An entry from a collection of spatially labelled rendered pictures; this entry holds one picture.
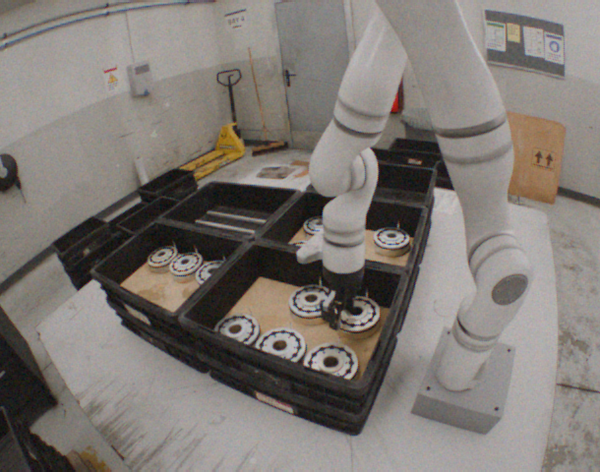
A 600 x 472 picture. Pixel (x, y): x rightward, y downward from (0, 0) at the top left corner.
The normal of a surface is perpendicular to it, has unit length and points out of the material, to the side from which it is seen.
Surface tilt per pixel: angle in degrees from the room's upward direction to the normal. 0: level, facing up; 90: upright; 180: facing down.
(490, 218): 109
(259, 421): 0
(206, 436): 0
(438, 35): 100
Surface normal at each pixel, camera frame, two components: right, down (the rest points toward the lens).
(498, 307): -0.18, 0.62
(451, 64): -0.37, 0.63
